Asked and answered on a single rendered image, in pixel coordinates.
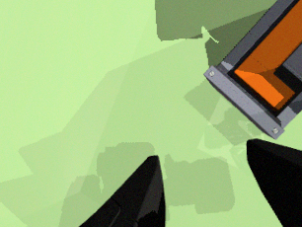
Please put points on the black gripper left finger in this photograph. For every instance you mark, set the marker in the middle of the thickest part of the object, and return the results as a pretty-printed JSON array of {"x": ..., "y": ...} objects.
[{"x": 139, "y": 202}]

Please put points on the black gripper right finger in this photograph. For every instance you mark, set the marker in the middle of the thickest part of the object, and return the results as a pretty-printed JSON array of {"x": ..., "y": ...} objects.
[{"x": 278, "y": 171}]

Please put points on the orange l-shaped part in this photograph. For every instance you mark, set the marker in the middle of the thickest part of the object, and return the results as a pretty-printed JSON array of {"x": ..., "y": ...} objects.
[{"x": 256, "y": 73}]

